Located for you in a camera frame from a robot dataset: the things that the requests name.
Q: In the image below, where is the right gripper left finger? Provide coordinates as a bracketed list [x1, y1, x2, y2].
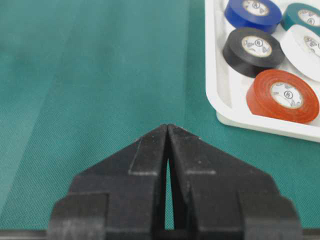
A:
[47, 124, 167, 240]

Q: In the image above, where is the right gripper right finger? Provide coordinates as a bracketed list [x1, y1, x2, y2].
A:
[168, 124, 303, 240]

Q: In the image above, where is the red tape roll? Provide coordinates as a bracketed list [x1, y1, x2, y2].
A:
[246, 69, 320, 124]

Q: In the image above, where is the black tape roll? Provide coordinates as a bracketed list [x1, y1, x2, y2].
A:
[222, 27, 285, 78]

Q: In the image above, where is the white tape roll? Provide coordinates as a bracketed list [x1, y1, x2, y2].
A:
[280, 24, 320, 82]

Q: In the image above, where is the blue tape roll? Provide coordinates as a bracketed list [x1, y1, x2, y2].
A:
[224, 0, 282, 34]

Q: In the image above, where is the teal green tape roll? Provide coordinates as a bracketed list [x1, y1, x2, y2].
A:
[280, 3, 320, 35]

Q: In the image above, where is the white plastic tray case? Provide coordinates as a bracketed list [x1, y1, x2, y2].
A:
[204, 0, 320, 142]

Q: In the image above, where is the green table cloth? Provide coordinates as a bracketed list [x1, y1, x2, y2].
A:
[0, 0, 320, 230]

